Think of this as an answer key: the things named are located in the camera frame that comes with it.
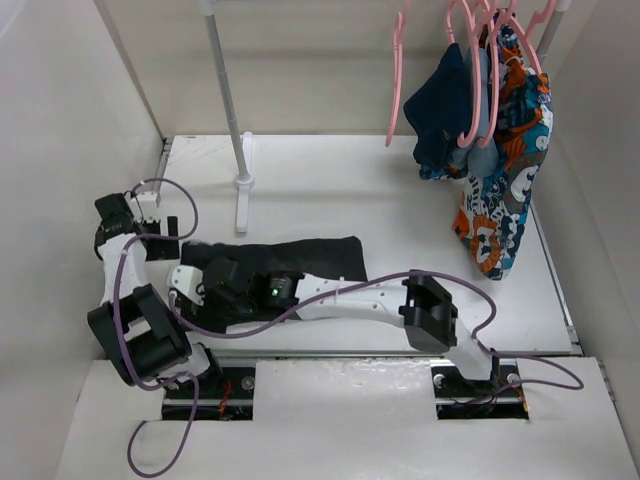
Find navy blue hanging garment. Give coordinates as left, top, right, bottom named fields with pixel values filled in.
left=403, top=43, right=472, bottom=170

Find patterned orange teal garment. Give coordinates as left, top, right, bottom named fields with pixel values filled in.
left=419, top=25, right=553, bottom=280

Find metal rail strip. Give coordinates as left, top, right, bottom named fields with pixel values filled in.
left=209, top=349, right=584, bottom=362

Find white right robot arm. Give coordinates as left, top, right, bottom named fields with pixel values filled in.
left=179, top=258, right=499, bottom=394

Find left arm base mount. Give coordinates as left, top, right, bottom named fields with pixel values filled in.
left=161, top=365, right=256, bottom=421

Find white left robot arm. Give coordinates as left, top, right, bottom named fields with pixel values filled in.
left=87, top=193, right=224, bottom=397

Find silver rack left pole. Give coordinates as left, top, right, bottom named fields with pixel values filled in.
left=200, top=0, right=252, bottom=185

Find grey blue hanging garment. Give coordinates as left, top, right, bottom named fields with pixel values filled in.
left=446, top=48, right=499, bottom=179

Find pink hanger with patterned garment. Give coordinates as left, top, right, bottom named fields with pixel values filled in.
left=495, top=1, right=546, bottom=73

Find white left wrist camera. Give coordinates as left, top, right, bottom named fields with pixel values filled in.
left=135, top=191, right=160, bottom=223

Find black trousers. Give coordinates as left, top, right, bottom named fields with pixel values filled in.
left=176, top=236, right=368, bottom=333

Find silver rack right pole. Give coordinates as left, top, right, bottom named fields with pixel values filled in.
left=535, top=0, right=572, bottom=60

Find pink hanger with navy garment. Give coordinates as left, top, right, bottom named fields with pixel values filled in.
left=445, top=0, right=499, bottom=148

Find silver rack pole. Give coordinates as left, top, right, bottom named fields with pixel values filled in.
left=200, top=0, right=252, bottom=185
left=535, top=0, right=572, bottom=60

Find white rack left foot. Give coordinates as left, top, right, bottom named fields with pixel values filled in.
left=235, top=132, right=255, bottom=235

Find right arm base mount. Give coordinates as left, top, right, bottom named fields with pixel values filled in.
left=432, top=364, right=529, bottom=420

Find empty pink hanger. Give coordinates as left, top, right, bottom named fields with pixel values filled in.
left=385, top=0, right=412, bottom=147

